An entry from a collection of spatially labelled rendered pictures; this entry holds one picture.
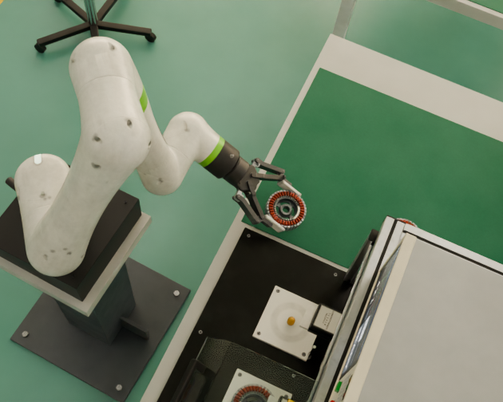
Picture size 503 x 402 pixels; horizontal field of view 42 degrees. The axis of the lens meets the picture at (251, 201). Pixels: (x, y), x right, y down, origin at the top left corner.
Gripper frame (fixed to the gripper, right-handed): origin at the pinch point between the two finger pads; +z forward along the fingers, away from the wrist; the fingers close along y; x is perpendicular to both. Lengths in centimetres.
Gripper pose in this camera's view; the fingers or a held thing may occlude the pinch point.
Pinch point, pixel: (285, 209)
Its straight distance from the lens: 181.8
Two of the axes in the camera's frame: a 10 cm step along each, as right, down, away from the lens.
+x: 5.3, -1.8, -8.3
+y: -4.1, 8.0, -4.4
